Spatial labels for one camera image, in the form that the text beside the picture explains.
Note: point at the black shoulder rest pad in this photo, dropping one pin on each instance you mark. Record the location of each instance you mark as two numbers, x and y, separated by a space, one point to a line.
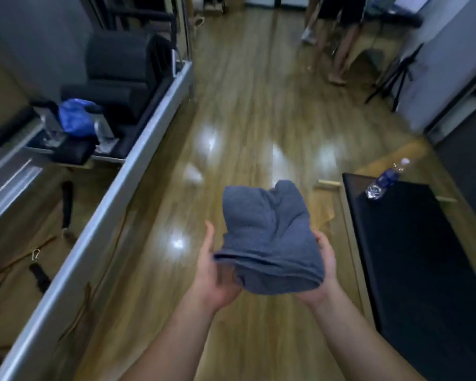
73 150

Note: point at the person's left forearm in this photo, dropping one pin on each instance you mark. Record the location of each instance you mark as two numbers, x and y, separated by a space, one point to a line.
170 345

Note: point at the black padded bench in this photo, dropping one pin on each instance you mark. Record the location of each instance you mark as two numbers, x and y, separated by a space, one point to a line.
416 273

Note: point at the person's left thumb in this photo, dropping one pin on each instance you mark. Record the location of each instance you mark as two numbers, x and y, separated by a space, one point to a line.
209 244

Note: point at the black padded box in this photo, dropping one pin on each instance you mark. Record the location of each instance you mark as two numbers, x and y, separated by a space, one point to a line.
123 71

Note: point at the grey-blue towel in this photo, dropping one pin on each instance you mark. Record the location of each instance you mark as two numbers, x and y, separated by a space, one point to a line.
267 238

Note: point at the silver pilates reformer frame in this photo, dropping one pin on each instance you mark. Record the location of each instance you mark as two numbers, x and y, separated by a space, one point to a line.
91 234

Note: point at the person's left hand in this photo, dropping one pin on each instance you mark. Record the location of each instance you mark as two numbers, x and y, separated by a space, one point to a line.
210 279

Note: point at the person's right thumb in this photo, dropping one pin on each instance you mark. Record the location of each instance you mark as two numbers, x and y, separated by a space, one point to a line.
324 249

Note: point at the clear plastic water bottle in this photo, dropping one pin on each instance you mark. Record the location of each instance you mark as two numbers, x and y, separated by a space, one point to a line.
384 180

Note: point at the person's right hand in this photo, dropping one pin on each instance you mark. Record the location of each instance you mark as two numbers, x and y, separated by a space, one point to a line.
325 273

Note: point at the person's right forearm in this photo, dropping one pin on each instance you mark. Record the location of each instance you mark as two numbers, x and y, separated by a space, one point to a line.
361 341

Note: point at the black tripod stand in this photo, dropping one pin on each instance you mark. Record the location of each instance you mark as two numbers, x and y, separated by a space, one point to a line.
394 77

